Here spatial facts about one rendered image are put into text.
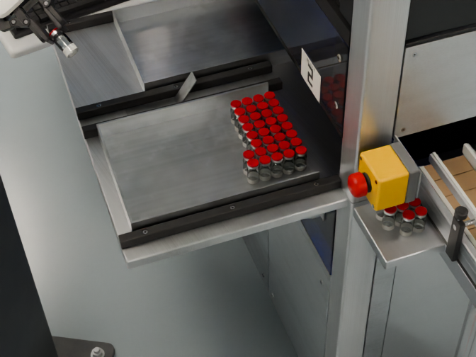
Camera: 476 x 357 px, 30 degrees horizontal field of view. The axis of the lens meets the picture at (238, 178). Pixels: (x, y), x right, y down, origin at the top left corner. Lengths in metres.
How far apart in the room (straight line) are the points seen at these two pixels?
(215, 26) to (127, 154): 0.41
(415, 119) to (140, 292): 1.28
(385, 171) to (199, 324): 1.17
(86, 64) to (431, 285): 0.84
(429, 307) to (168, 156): 0.67
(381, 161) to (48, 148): 1.75
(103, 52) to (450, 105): 0.76
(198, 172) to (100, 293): 1.02
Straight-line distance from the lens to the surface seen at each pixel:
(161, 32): 1.92
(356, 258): 1.68
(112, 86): 1.81
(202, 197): 1.56
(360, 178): 1.41
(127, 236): 1.50
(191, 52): 1.87
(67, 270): 2.63
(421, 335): 2.03
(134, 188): 1.59
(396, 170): 1.41
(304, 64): 1.60
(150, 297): 2.53
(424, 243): 1.52
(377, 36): 1.32
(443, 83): 1.45
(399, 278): 1.81
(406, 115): 1.46
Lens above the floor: 2.03
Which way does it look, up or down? 46 degrees down
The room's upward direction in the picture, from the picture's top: 2 degrees counter-clockwise
